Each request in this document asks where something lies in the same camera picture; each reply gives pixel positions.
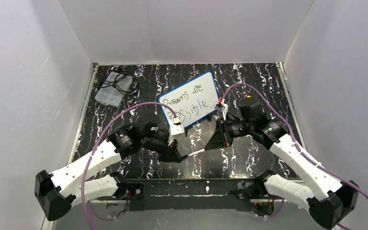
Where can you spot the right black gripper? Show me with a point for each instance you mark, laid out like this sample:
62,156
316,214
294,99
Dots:
222,134

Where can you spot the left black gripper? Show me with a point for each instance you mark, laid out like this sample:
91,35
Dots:
167,147

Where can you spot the blue framed whiteboard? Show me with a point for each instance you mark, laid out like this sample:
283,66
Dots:
194,99

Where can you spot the black white marker pen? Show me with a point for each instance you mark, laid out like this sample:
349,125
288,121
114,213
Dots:
196,152

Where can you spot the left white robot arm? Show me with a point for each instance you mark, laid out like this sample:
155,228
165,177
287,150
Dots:
60,190

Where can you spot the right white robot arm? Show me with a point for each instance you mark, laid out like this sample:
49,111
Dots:
327,199

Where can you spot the clear plastic organizer box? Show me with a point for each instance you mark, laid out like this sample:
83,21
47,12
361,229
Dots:
113,89

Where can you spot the whiteboard wire stand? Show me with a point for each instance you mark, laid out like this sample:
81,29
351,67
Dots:
199,121

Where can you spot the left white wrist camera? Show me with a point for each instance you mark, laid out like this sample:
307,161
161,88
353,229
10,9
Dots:
176,129

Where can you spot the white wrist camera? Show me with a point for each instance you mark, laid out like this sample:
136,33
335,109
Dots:
221,108
176,129

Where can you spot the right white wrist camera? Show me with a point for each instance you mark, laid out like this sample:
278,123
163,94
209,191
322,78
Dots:
221,108

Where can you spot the aluminium front rail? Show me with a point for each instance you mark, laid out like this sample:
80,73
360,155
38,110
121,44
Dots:
47,225

